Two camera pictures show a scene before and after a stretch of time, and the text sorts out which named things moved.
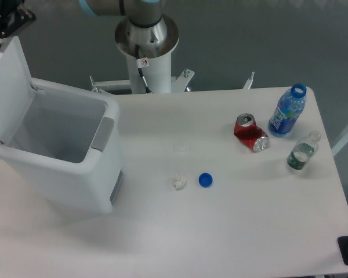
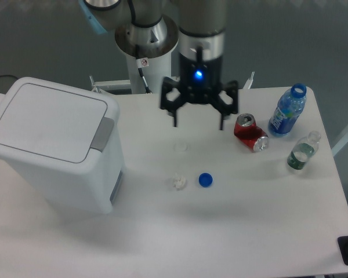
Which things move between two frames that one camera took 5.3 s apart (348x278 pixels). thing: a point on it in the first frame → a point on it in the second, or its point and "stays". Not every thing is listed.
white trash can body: x=66 y=145 stays
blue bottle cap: x=205 y=179 stays
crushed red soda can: x=249 y=134 stays
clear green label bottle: x=305 y=149 stays
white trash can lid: x=11 y=93 → x=50 y=124
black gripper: x=5 y=17 → x=199 y=78
